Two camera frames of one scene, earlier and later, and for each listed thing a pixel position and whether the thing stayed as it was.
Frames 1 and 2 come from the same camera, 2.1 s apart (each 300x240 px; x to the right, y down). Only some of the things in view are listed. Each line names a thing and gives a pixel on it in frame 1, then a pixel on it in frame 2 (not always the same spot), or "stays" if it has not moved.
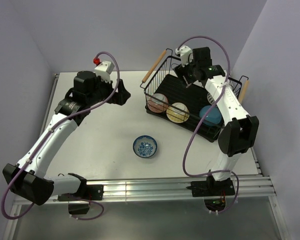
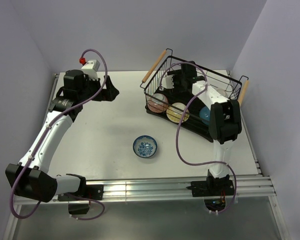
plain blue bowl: (213, 118) stays
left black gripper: (120, 97) -> (108, 94)
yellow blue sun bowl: (175, 116) stays
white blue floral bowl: (145, 146) stays
